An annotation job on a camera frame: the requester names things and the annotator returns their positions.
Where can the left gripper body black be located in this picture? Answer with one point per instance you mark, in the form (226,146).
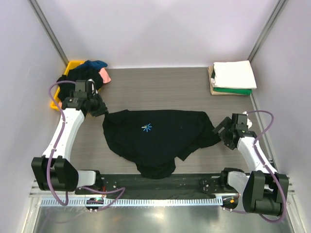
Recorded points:
(97,106)

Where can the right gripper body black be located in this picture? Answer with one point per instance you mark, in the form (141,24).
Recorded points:
(225,134)

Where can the black t shirt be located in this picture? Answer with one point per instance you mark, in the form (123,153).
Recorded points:
(152,139)

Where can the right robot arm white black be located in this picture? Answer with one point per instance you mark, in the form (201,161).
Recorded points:
(263,191)

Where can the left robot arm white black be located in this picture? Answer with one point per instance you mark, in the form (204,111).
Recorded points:
(53,170)

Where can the pink shirt in bin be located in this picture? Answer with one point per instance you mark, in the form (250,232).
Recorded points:
(104,75)

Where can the black shirt in bin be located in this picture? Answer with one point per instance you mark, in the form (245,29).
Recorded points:
(84,73)

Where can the blue shirt in bin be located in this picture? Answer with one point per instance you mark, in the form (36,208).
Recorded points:
(97,65)

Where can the folded white t shirt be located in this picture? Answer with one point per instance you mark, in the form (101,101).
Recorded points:
(233,75)

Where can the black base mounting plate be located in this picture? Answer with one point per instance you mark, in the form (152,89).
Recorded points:
(176,187)

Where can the slotted cable duct strip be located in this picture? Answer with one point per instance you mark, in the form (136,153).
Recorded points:
(87,202)

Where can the left aluminium frame post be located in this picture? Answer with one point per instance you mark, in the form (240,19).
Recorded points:
(48,30)

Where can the aluminium frame post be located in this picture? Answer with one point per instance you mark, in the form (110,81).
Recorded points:
(48,30)
(276,12)

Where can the right aluminium frame post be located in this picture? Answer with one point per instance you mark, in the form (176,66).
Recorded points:
(276,12)

